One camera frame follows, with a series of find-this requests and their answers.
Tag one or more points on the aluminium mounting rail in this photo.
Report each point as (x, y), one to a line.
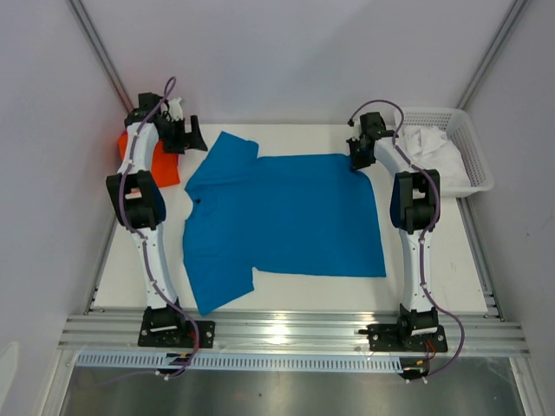
(280, 332)

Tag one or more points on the folded orange t shirt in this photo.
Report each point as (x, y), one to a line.
(167, 167)

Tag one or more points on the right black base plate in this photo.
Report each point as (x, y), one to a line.
(389, 338)

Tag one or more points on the white t shirt in basket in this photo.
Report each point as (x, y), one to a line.
(430, 148)

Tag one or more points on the white slotted cable duct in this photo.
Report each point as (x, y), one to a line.
(243, 362)

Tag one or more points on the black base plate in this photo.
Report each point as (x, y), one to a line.
(389, 338)
(180, 335)

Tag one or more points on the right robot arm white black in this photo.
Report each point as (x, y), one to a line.
(413, 211)

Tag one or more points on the blue t shirt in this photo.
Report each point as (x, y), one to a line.
(301, 214)

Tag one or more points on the left aluminium corner post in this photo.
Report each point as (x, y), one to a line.
(93, 38)

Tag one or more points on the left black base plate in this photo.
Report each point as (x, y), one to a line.
(180, 335)

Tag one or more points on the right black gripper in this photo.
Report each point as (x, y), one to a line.
(356, 163)

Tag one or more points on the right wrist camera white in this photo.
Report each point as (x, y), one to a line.
(354, 125)

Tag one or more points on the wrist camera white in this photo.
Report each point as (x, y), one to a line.
(354, 125)
(174, 108)

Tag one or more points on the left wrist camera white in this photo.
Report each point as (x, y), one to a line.
(174, 108)

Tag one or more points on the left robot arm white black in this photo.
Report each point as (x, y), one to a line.
(139, 205)

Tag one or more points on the right aluminium corner post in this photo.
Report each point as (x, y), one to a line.
(496, 46)

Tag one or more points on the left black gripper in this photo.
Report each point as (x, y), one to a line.
(192, 140)

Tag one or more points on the white plastic basket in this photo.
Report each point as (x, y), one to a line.
(460, 130)

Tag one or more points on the aluminium corner post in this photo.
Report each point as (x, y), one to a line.
(93, 38)
(496, 46)

